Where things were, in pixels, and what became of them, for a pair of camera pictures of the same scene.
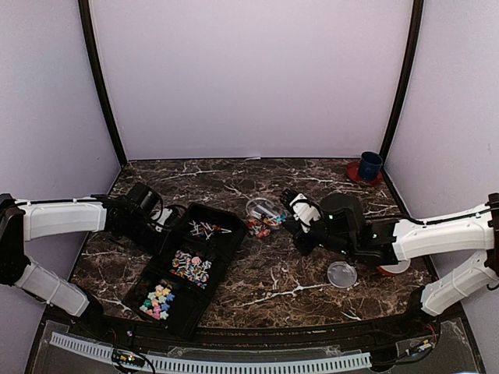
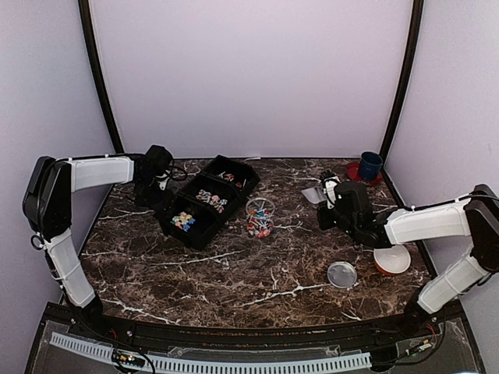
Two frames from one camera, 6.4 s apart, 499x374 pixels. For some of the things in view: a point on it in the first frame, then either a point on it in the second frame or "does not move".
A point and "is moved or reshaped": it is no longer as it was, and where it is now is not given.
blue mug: x=370 y=165 does not move
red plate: x=354 y=171 does not move
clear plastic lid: x=341 y=275 does not move
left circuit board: x=127 y=358 does not move
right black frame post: x=408 y=75 does not move
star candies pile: x=157 y=303 to x=183 y=221
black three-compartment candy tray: x=175 y=288 to x=197 y=211
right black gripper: x=295 y=225 to x=324 y=221
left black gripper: x=164 y=240 to x=164 y=206
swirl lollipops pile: x=191 y=268 to x=214 y=200
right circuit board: x=416 y=345 does not move
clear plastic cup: x=267 y=211 is moved or reshaped
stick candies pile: x=206 y=229 to x=230 y=177
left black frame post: x=86 y=13 does not move
